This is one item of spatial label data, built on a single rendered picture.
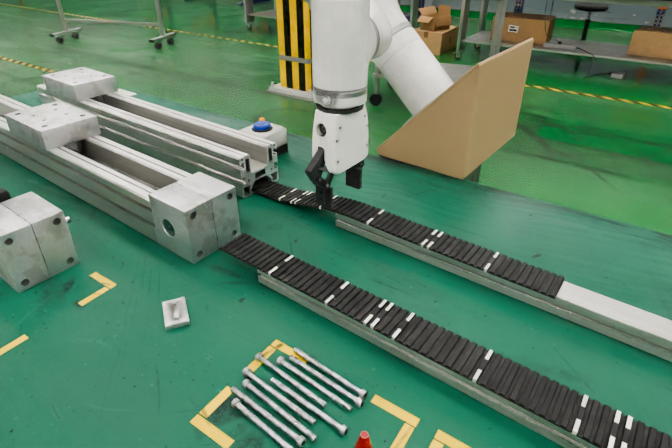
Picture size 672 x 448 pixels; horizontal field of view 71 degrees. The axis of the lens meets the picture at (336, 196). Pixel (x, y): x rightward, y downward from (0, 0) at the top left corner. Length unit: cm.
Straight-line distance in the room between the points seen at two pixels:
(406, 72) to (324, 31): 45
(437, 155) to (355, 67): 38
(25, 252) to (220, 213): 27
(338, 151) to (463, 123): 33
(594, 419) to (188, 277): 54
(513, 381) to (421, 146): 59
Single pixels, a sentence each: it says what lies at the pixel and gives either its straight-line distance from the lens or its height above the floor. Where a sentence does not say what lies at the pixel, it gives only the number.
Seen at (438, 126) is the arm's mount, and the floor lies 88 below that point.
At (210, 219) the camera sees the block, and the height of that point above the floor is 84.
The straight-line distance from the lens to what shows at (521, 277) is 71.
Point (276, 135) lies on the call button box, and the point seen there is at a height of 83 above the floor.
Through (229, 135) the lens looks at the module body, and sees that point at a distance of 101.
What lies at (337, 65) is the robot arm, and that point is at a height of 106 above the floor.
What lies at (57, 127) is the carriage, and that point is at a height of 90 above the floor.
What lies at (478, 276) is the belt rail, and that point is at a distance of 72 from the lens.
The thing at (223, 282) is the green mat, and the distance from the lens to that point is 72.
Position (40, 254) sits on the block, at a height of 82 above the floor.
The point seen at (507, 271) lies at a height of 81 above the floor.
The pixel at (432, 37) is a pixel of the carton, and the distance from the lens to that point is 574.
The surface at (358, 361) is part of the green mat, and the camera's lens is 60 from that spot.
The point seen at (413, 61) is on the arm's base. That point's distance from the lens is 111.
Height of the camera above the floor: 123
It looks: 29 degrees down
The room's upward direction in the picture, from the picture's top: straight up
